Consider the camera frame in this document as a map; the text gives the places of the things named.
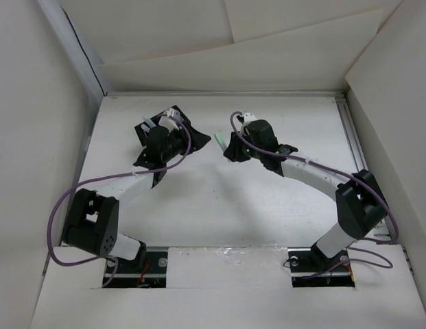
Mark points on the blue highlighter marker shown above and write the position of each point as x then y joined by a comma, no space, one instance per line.
149,122

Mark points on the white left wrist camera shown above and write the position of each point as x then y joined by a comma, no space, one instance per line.
169,118

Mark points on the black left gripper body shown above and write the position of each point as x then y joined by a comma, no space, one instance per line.
178,145

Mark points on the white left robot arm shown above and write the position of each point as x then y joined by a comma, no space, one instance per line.
92,223

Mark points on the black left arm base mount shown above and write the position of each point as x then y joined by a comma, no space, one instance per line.
149,271

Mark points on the green highlighter marker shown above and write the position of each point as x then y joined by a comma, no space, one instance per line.
221,142

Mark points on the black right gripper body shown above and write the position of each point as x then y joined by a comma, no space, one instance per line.
256,152

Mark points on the aluminium rail right edge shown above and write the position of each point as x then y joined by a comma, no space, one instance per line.
381,231

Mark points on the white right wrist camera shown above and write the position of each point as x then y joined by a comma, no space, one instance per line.
246,118

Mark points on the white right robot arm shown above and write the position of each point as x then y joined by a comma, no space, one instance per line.
357,201

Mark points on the black two-compartment organizer box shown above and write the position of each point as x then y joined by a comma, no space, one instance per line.
142,130

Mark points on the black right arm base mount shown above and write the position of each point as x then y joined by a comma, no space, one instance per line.
310,268

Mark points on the aluminium rail edge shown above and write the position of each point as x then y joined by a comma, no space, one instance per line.
280,93
381,231

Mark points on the aluminium rail back edge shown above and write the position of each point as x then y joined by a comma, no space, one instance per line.
280,93

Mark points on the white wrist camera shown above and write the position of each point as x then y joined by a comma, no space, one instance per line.
246,118
169,118

